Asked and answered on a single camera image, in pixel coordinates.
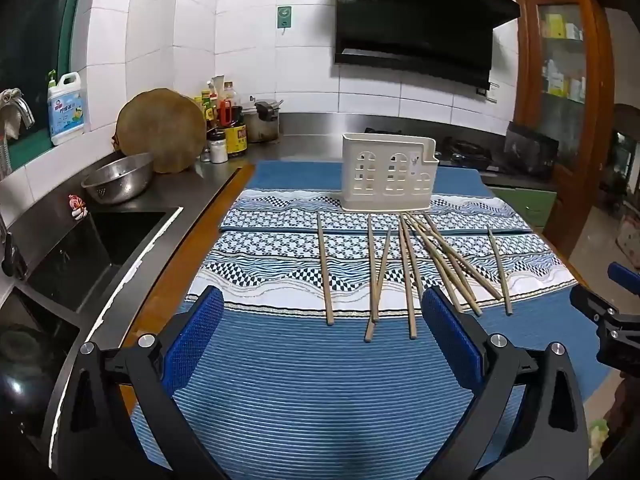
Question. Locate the black bag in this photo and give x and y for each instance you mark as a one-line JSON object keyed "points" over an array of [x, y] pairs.
{"points": [[530, 152]]}

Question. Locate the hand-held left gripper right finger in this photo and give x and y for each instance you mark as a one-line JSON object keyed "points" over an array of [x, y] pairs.
{"points": [[447, 330]]}

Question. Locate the steel colander bowl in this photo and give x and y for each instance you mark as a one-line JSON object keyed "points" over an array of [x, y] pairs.
{"points": [[117, 177]]}

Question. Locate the black wok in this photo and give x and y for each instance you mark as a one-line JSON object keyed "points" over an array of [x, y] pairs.
{"points": [[25, 385]]}

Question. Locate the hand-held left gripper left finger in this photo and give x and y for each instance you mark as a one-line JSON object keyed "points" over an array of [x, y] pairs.
{"points": [[200, 320]]}

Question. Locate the green wall hook plate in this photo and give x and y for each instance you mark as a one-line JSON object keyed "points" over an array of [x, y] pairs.
{"points": [[284, 16]]}

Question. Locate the green label sauce bottle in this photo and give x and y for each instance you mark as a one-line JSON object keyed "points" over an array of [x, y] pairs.
{"points": [[206, 105]]}

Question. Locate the small white jar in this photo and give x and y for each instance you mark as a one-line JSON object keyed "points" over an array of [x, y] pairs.
{"points": [[218, 149]]}

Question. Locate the dark soy sauce bottle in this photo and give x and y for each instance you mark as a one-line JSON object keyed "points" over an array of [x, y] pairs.
{"points": [[236, 135]]}

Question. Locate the steel faucet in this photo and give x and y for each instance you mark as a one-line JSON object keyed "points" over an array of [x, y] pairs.
{"points": [[17, 107]]}

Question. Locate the red and white scrubber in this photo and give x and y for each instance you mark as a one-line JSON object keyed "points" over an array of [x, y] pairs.
{"points": [[77, 206]]}

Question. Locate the steel cooking pot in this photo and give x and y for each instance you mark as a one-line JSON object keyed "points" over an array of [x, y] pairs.
{"points": [[262, 122]]}

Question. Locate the clear oil bottle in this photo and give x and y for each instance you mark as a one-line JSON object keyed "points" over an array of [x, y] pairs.
{"points": [[229, 92]]}

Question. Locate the wooden glass-door cabinet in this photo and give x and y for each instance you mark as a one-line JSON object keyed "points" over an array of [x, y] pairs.
{"points": [[565, 60]]}

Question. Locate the white plastic chopstick holder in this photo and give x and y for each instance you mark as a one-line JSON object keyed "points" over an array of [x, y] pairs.
{"points": [[385, 175]]}

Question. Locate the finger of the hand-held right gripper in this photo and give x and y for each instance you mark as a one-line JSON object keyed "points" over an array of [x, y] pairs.
{"points": [[625, 274], [592, 302]]}

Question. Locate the black gas stove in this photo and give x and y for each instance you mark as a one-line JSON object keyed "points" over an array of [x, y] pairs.
{"points": [[465, 152]]}

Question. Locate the green low cabinet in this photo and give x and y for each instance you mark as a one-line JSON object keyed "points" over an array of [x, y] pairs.
{"points": [[527, 207]]}

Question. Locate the black range hood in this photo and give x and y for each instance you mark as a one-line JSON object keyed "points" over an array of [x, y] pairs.
{"points": [[415, 15]]}

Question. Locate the round wooden cutting board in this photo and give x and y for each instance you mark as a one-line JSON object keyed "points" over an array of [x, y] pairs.
{"points": [[160, 130]]}

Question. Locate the white detergent jug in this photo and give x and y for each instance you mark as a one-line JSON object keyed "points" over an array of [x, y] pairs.
{"points": [[66, 110]]}

